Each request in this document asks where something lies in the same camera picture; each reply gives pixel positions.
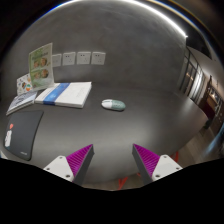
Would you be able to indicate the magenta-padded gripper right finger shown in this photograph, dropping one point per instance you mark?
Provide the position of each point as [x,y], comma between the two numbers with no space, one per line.
[166,166]

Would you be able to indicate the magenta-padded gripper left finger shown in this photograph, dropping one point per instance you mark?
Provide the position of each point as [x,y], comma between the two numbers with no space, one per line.
[58,166]

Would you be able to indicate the white and green computer mouse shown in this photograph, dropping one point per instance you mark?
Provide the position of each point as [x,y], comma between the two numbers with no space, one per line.
[115,105]

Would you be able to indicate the black printed mouse pad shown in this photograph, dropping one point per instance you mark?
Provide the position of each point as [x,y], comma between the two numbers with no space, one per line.
[23,133]

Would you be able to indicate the white book with blue stripe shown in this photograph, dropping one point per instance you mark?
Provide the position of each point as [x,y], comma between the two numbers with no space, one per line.
[66,95]

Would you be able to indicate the grey striped magazine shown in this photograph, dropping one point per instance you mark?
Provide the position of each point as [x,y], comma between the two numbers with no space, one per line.
[21,101]

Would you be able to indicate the green menu sign stand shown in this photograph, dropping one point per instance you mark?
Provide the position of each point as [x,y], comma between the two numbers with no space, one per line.
[41,66]

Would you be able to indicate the white ceiling light strip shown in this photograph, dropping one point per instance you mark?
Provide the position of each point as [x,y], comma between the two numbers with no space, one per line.
[176,24]

